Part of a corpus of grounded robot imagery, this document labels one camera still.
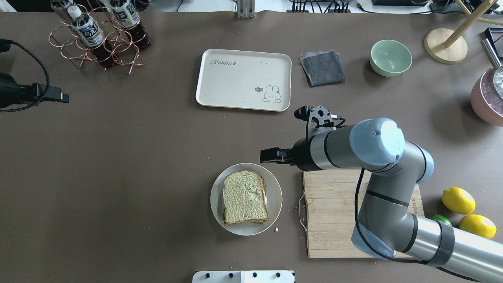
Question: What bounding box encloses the cream rabbit tray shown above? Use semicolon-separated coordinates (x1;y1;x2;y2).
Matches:
195;49;292;112

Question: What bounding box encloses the folded grey cloth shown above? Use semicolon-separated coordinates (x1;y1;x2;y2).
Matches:
300;50;347;86

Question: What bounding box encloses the white round plate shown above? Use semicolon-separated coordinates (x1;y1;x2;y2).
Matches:
210;163;283;236

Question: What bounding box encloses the pink bowl of ice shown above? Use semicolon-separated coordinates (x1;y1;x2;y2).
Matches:
470;68;503;127

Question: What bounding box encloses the aluminium frame post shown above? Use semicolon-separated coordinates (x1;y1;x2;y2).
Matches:
235;0;255;18

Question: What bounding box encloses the metal ice scoop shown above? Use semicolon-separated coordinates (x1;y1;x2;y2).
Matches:
481;38;503;99

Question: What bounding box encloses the whole yellow lemon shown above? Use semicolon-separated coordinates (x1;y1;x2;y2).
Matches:
442;187;476;215
459;214;497;239

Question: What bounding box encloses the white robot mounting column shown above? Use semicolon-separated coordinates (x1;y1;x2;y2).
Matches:
192;270;296;283

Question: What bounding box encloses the plain bread slice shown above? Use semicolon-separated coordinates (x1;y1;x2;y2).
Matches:
222;170;269;224

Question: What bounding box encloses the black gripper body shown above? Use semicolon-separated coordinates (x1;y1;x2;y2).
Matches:
285;138;313;172

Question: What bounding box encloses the tea bottle white cap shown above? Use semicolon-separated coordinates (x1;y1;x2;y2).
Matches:
67;5;105;48

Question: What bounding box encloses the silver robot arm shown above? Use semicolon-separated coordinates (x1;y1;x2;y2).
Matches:
259;114;503;283

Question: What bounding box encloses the green lime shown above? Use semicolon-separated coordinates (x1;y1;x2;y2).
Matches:
431;214;452;226

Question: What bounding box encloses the wooden mug tree stand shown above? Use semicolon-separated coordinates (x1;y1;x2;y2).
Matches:
424;0;502;64

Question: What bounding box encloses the wooden cutting board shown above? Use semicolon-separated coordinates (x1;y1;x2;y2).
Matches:
299;169;426;259

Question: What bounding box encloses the copper wire bottle rack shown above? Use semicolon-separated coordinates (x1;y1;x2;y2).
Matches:
49;0;151;74

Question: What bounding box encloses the mint green bowl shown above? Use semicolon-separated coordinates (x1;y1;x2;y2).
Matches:
369;39;413;77

